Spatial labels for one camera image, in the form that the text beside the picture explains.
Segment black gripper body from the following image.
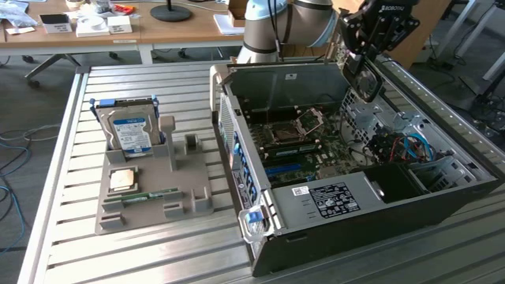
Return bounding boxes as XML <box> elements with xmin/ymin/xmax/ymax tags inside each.
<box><xmin>357</xmin><ymin>0</ymin><xmax>421</xmax><ymax>23</ymax></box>

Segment green GPU with black shroud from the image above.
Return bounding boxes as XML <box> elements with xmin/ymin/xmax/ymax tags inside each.
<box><xmin>325</xmin><ymin>28</ymin><xmax>386</xmax><ymax>104</ymax></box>

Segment wooden cabinet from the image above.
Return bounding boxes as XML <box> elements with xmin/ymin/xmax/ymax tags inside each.
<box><xmin>329</xmin><ymin>0</ymin><xmax>453</xmax><ymax>69</ymax></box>

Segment perforated metal disk bay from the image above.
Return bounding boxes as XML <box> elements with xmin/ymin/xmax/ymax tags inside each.
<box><xmin>338</xmin><ymin>85</ymin><xmax>399</xmax><ymax>143</ymax></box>

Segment small cardboard box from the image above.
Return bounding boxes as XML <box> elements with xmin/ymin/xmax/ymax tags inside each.
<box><xmin>227</xmin><ymin>0</ymin><xmax>249</xmax><ymax>21</ymax></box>

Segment stack of white papers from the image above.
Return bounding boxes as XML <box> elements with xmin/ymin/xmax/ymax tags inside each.
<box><xmin>213</xmin><ymin>13</ymin><xmax>246</xmax><ymax>36</ymax></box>

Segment metal socket cover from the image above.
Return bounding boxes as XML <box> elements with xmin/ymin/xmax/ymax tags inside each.
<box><xmin>293</xmin><ymin>106</ymin><xmax>327</xmax><ymax>138</ymax></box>

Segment CPU socket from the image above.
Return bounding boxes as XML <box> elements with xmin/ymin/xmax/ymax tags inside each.
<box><xmin>267</xmin><ymin>122</ymin><xmax>305</xmax><ymax>146</ymax></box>

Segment green motherboard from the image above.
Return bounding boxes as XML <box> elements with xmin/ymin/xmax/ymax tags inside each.
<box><xmin>250</xmin><ymin>117</ymin><xmax>374</xmax><ymax>189</ymax></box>

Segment RAM stick with label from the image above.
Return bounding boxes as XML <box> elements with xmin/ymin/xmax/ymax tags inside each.
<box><xmin>262</xmin><ymin>144</ymin><xmax>321</xmax><ymax>157</ymax></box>

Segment black round lamp base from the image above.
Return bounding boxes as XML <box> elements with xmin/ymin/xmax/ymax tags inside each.
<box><xmin>149</xmin><ymin>0</ymin><xmax>193</xmax><ymax>22</ymax></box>

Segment blue expansion slot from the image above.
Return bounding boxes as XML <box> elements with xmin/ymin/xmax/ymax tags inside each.
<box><xmin>263</xmin><ymin>164</ymin><xmax>301</xmax><ymax>177</ymax></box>

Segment orange plastic part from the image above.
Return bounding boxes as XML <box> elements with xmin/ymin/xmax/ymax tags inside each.
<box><xmin>113</xmin><ymin>3</ymin><xmax>137</xmax><ymax>16</ymax></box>

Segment plain white box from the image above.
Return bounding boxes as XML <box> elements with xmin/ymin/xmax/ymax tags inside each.
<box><xmin>106</xmin><ymin>15</ymin><xmax>131</xmax><ymax>35</ymax></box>

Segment grey power supply unit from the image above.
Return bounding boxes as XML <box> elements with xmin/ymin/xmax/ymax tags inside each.
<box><xmin>270</xmin><ymin>173</ymin><xmax>386</xmax><ymax>229</ymax></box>

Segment white box with round disc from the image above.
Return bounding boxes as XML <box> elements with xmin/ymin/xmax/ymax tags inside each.
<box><xmin>74</xmin><ymin>16</ymin><xmax>110</xmax><ymax>38</ymax></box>

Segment hard disk with blue rails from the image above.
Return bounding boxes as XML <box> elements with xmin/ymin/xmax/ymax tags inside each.
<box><xmin>87</xmin><ymin>94</ymin><xmax>165</xmax><ymax>159</ymax></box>

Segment blue case latch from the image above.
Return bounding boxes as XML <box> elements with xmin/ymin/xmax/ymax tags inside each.
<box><xmin>245</xmin><ymin>208</ymin><xmax>263</xmax><ymax>224</ymax></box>

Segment black open PC case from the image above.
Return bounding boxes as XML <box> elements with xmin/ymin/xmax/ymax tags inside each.
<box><xmin>207</xmin><ymin>53</ymin><xmax>505</xmax><ymax>278</ymax></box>

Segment grey parts rack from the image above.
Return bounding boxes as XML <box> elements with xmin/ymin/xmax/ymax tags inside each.
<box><xmin>93</xmin><ymin>115</ymin><xmax>215</xmax><ymax>236</ymax></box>

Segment white box with black lid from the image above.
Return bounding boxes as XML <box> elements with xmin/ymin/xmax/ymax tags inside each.
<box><xmin>37</xmin><ymin>13</ymin><xmax>73</xmax><ymax>34</ymax></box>

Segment green bare RAM stick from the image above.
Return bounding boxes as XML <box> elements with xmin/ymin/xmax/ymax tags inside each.
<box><xmin>102</xmin><ymin>189</ymin><xmax>178</xmax><ymax>205</ymax></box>

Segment CPU chip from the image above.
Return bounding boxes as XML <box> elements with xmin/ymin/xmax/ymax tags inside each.
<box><xmin>109</xmin><ymin>170</ymin><xmax>134</xmax><ymax>190</ymax></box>

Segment paper tag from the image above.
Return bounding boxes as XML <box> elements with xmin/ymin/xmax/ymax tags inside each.
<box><xmin>4</xmin><ymin>26</ymin><xmax>35</xmax><ymax>36</ymax></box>

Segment clear plastic bag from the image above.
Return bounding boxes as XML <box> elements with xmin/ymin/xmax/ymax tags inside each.
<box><xmin>0</xmin><ymin>0</ymin><xmax>39</xmax><ymax>28</ymax></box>

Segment white desk frame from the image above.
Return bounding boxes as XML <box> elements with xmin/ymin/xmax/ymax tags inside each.
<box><xmin>433</xmin><ymin>0</ymin><xmax>505</xmax><ymax>81</ymax></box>

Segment blue wire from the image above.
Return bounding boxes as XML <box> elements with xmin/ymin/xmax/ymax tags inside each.
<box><xmin>401</xmin><ymin>133</ymin><xmax>438</xmax><ymax>163</ymax></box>

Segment grey disk bay bracket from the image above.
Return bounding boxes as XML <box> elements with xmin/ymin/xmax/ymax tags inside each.
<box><xmin>407</xmin><ymin>155</ymin><xmax>478</xmax><ymax>193</ymax></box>

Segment blue floor cable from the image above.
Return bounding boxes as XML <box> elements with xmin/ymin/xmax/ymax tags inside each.
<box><xmin>0</xmin><ymin>141</ymin><xmax>30</xmax><ymax>257</ymax></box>

